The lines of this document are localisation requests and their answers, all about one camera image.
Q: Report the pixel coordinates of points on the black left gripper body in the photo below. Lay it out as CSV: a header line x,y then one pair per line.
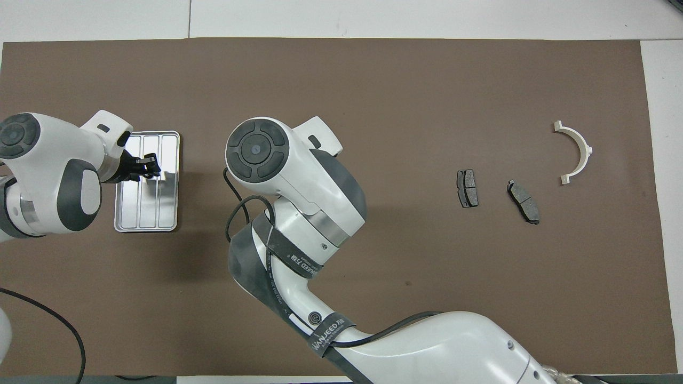
x,y
129,169

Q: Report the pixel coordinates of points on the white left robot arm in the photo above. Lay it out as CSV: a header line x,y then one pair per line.
x,y
48,160

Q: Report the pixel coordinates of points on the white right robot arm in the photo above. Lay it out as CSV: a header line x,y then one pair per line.
x,y
309,181

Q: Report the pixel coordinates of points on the silver metal tray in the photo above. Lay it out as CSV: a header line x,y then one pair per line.
x,y
160,202

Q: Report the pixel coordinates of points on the brown table mat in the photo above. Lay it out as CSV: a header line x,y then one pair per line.
x,y
373,80

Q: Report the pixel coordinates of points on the grey rectangular brake pad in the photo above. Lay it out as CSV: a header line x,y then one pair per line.
x,y
468,188

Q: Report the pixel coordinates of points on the grey curved brake pad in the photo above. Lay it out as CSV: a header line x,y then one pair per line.
x,y
524,202

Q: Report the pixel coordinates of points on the white semicircular bracket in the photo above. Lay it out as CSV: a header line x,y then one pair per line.
x,y
581,146

